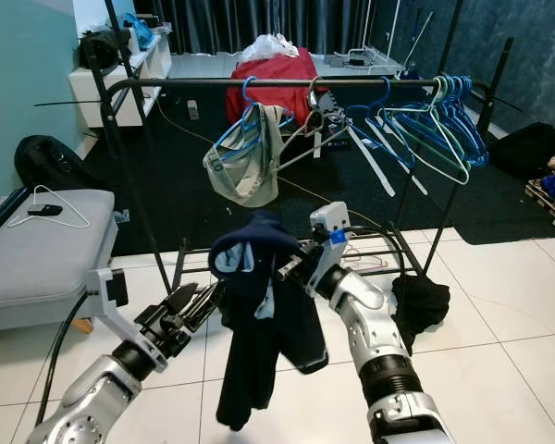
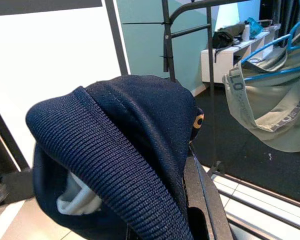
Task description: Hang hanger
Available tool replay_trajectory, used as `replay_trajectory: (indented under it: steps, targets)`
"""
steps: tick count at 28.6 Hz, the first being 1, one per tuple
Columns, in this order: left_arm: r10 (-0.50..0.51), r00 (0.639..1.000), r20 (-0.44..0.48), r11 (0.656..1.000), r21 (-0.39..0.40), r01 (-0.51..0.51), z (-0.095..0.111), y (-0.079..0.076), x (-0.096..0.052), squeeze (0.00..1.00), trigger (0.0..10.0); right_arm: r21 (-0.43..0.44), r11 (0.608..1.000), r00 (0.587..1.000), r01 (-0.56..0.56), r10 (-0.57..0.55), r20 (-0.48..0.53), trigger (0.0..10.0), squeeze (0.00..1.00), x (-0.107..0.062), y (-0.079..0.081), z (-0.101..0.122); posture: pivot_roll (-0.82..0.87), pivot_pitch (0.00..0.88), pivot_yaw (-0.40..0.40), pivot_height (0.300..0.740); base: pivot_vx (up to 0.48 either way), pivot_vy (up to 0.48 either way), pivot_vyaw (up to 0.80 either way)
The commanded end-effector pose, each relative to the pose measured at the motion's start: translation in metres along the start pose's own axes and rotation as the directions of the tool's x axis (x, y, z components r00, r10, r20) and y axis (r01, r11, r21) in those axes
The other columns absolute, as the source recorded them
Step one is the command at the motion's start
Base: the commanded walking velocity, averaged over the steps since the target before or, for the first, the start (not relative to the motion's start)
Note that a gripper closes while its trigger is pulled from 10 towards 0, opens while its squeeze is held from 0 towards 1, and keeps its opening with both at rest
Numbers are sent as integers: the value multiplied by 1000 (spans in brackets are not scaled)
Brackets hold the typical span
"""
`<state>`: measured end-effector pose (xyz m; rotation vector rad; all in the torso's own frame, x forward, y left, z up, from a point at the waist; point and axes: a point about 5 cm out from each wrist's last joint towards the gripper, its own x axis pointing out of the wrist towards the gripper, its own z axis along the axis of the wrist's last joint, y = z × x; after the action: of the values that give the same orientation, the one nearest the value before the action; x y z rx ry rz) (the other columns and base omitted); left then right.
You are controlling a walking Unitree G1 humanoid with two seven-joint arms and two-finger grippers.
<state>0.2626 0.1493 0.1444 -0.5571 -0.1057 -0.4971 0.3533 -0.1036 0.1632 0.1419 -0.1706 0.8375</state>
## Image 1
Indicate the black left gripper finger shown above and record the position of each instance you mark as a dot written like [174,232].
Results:
[203,308]
[180,301]

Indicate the navy garment with gold print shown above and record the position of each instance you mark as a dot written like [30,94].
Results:
[264,342]

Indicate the black shoulder bag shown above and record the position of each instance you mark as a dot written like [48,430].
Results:
[104,48]

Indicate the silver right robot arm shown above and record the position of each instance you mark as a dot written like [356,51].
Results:
[384,351]

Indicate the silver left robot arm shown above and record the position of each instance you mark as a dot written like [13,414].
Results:
[97,398]

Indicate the blue hanger carrying grey garment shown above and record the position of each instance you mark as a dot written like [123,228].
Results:
[236,137]

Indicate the blue plastic hanger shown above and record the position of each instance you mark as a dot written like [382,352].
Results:
[379,140]
[453,134]
[476,129]

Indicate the pale green hanger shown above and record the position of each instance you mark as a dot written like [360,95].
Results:
[425,148]

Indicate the grey garment with lettering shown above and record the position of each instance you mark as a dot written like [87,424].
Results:
[245,180]

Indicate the white floor strip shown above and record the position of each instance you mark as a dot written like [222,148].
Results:
[370,171]

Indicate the black crumpled garment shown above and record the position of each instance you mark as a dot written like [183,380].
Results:
[421,310]

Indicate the black carpet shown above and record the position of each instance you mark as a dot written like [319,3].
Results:
[148,166]

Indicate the grey upholstered ottoman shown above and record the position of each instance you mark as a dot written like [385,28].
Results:
[37,264]

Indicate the black white machine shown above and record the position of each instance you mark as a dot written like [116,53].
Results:
[328,111]

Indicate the small black remote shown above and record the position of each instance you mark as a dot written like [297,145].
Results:
[44,211]

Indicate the black backpack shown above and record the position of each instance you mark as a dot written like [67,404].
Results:
[55,165]

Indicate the small grey remote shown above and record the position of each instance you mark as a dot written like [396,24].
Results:
[192,109]

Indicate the black flat device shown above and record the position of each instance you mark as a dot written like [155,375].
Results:
[5,211]

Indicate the red cloth cover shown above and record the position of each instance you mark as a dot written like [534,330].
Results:
[291,69]

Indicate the black metal clothes rack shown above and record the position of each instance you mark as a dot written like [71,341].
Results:
[194,83]

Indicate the white plastic bag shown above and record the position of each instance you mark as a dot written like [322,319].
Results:
[268,48]

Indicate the white shelf unit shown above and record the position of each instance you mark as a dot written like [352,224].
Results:
[106,88]

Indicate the dark curtain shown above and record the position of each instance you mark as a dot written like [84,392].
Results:
[268,23]

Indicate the wooden pallet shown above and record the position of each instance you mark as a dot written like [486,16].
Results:
[541,199]

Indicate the blue mop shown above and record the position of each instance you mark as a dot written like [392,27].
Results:
[418,43]

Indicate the blue bag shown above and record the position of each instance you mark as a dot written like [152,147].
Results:
[141,32]

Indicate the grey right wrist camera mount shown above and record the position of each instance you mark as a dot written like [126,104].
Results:
[331,222]

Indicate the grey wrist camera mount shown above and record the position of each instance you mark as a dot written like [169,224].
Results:
[106,296]
[331,222]

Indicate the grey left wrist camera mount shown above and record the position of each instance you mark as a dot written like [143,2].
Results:
[106,296]

